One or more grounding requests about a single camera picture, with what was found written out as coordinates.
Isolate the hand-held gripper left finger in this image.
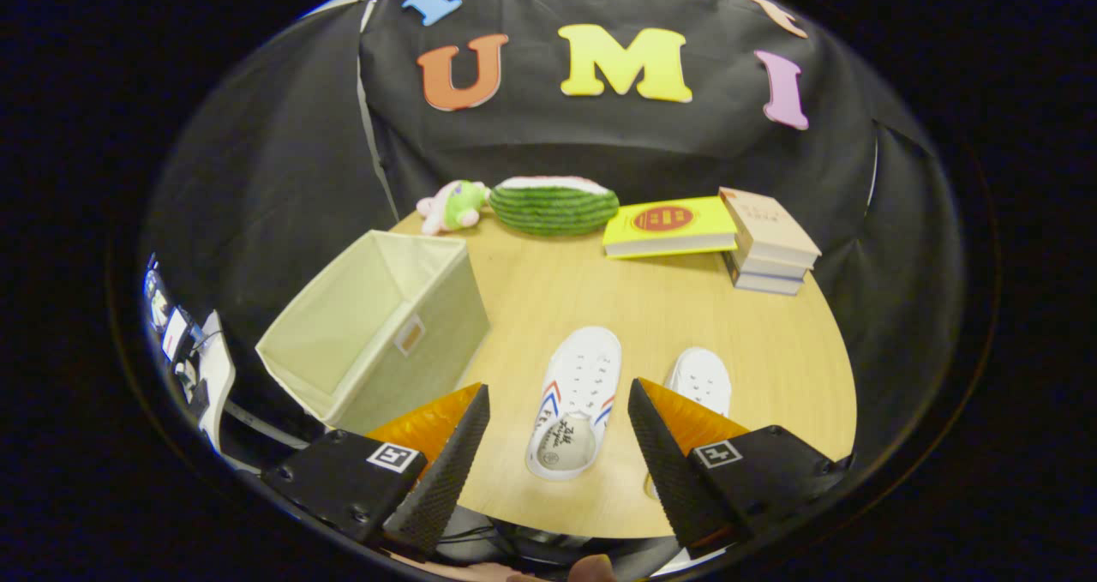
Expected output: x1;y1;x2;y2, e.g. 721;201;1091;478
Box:
260;382;491;561

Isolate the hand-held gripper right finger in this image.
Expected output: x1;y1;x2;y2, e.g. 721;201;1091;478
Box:
627;377;854;559

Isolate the white shoe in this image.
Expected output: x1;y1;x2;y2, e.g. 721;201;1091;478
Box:
644;347;733;501
525;326;623;481

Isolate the beige fabric storage box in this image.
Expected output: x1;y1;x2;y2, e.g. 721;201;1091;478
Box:
255;229;491;435

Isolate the pale grey book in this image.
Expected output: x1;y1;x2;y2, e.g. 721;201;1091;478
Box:
730;267;806;297
724;250;812;283

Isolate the yellow book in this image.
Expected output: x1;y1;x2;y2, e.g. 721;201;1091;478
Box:
602;196;740;260

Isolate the tan cover book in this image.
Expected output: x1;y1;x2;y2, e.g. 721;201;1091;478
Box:
718;187;822;270

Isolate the pink green plush toy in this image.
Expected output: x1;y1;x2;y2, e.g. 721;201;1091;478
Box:
417;179;491;237

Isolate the watermelon slice plush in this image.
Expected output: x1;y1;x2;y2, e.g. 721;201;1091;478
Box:
489;176;620;237

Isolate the distant lit screen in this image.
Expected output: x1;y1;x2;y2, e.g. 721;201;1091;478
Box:
144;256;207;394

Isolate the grey cable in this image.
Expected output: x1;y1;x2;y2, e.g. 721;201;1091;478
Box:
223;400;311;451

